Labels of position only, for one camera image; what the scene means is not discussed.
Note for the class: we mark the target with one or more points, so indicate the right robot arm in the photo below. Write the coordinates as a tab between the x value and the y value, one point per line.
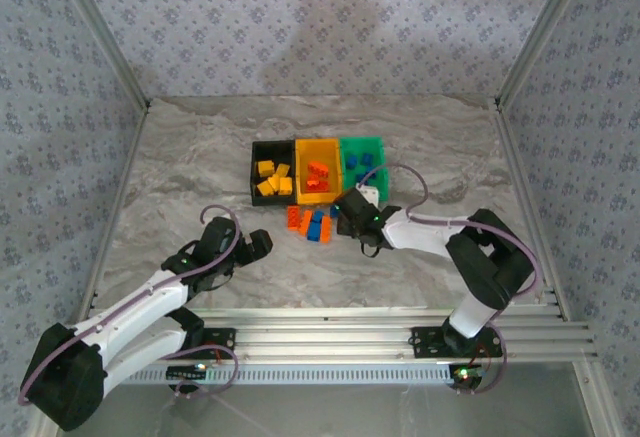
480	267

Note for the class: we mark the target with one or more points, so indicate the aluminium side rail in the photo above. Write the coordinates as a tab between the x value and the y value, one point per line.
512	147
126	177

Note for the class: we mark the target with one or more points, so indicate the small circuit board with LED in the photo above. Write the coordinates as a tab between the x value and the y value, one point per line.
185	371
465	374

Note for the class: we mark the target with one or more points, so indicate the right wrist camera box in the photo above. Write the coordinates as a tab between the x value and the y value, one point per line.
370	196

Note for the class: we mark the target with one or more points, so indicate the small yellow lego brick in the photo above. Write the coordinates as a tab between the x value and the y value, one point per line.
285	186
283	170
264	188
274	182

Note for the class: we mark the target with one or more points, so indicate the black plastic bin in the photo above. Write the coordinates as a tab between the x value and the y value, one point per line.
272	149

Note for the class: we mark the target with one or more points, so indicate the long blue lego brick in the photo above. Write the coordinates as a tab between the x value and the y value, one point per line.
361	178
314	232

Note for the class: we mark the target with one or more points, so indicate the red-orange lego brick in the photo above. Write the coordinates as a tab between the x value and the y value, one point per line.
293	218

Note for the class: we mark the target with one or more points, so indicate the yellow plastic bin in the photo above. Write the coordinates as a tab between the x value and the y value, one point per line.
320	149

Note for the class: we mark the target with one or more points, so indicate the green plastic bin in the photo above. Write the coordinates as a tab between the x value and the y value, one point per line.
360	144

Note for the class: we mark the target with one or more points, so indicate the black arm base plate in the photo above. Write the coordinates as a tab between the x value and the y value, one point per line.
225	336
425	342

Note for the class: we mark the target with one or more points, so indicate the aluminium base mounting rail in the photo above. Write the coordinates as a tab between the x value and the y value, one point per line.
325	337

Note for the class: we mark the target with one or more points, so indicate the aluminium table edge rail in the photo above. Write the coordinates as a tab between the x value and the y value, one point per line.
325	313

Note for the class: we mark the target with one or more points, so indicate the long yellow lego brick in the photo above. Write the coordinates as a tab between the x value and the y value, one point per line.
264	167

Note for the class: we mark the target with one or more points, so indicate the long orange lego brick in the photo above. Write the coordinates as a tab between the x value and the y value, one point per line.
318	168
305	222
313	178
326	229
318	187

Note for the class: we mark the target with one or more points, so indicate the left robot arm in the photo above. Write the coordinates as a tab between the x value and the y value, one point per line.
137	314

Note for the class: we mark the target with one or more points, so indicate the aluminium corner post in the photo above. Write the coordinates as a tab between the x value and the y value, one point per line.
107	32
539	32

